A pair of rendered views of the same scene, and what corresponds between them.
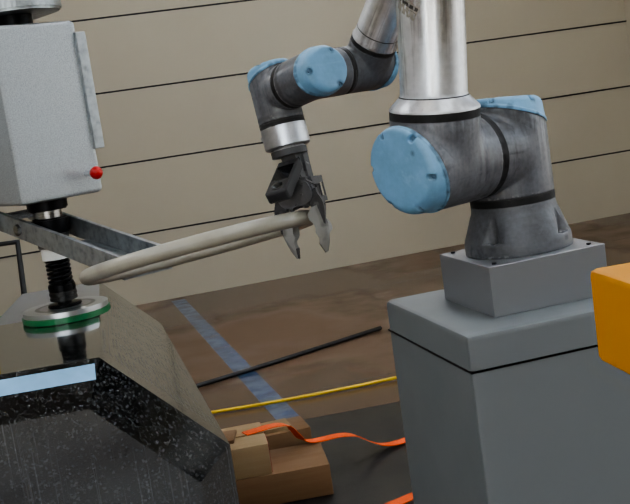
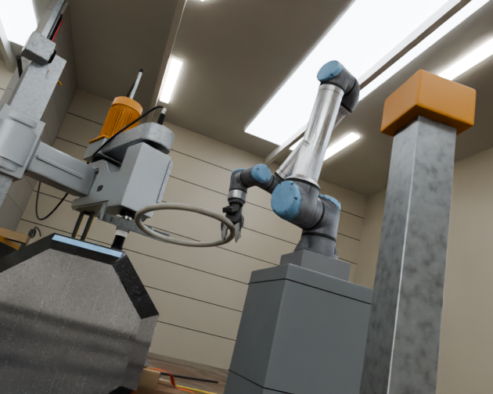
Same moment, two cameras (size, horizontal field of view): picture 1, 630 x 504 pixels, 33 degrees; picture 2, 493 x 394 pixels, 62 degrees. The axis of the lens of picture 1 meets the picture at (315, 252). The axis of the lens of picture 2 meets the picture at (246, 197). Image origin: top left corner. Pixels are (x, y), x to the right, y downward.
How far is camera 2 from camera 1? 0.71 m
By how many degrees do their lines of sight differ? 27
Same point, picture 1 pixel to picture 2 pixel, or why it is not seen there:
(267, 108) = (235, 183)
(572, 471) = (313, 346)
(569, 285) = (332, 273)
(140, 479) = (116, 306)
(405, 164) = (286, 194)
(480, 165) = (313, 208)
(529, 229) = (323, 246)
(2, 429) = (72, 256)
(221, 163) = (178, 301)
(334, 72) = (266, 174)
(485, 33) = not seen: hidden behind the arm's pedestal
